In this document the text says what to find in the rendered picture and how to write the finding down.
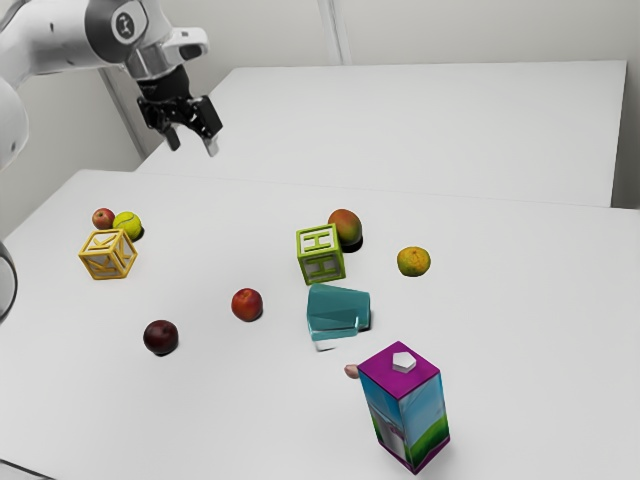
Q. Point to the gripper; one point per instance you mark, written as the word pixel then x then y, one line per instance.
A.
pixel 167 102

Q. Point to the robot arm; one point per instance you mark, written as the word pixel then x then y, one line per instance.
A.
pixel 45 40

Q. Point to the teal faceted mug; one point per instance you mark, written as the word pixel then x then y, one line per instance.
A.
pixel 336 317

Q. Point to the yellow tennis ball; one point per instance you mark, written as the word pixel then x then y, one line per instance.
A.
pixel 128 225

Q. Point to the small red apple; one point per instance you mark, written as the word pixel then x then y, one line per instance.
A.
pixel 102 218

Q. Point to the yellow letter block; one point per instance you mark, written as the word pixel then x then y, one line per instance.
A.
pixel 107 253

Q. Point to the green letter block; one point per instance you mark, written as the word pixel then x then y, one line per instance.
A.
pixel 320 256

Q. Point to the red peach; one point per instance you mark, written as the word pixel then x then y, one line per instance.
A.
pixel 247 304

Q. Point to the red green mango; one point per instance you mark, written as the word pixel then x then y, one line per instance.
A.
pixel 347 225

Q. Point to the dark red plum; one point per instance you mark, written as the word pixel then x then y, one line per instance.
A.
pixel 160 337

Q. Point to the green orange citrus fruit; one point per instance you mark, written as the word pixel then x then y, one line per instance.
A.
pixel 413 261

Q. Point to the small pink fruit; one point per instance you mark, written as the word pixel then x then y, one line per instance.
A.
pixel 351 371

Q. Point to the purple top milk carton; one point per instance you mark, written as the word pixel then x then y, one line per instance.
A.
pixel 407 407

